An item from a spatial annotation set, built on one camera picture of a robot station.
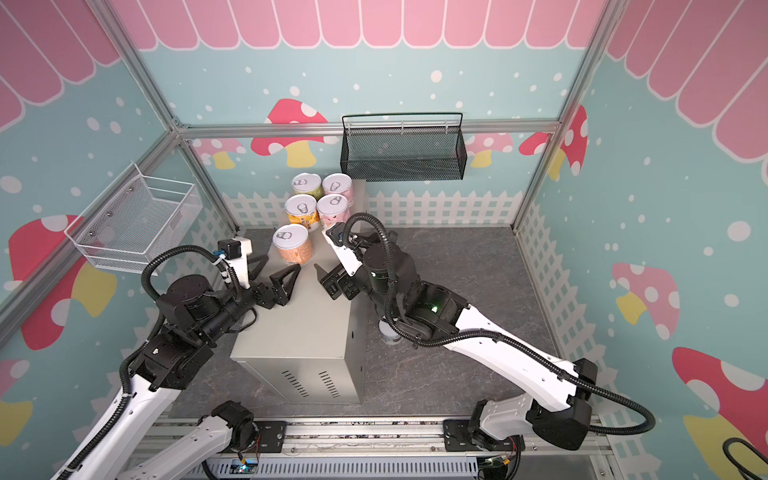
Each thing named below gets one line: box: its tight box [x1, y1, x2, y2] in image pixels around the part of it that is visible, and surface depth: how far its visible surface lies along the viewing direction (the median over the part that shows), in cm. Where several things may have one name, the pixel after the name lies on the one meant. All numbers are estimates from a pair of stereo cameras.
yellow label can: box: [284, 194, 320, 232], surface depth 71 cm
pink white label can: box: [317, 194, 350, 227], surface depth 71 cm
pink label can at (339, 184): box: [322, 172, 354, 208], surface depth 76 cm
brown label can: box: [272, 224, 313, 265], surface depth 65 cm
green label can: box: [291, 172, 323, 201], surface depth 76 cm
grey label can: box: [378, 319, 402, 346], surface depth 89 cm
